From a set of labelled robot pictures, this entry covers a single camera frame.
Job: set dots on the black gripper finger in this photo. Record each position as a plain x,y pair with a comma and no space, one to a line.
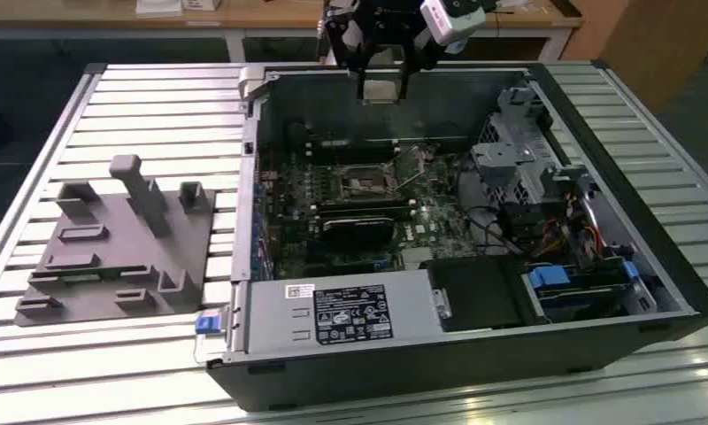
406,79
362,79

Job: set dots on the silver square CPU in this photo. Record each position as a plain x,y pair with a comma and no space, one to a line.
383,92

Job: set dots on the CPU socket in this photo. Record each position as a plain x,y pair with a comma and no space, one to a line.
368,181

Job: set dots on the grey case latch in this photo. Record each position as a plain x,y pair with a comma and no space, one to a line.
251,82

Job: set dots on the metal drive cage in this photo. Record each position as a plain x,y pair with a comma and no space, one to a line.
507,133

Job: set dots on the green motherboard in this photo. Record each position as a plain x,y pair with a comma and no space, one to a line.
443,212

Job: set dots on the black graphics card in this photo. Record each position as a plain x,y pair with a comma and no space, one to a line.
356,234

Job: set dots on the silver chipset heatsink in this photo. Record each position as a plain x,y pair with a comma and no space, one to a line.
418,257

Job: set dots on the wooden cabinet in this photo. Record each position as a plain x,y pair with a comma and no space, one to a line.
655,44

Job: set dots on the hard disk in blue carrier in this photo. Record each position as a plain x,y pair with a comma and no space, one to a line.
549,276

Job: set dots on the wooden desk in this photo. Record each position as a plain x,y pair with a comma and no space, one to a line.
64,17

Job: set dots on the grey power supply unit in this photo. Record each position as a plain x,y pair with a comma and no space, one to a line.
271,310

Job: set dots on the grey parts rack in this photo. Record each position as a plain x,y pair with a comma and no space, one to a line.
118,248

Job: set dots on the blue case latch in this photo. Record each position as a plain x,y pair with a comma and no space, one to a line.
208,323

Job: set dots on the black PC case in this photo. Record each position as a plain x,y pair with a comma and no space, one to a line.
449,380

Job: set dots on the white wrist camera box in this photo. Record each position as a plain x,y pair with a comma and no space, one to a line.
449,20

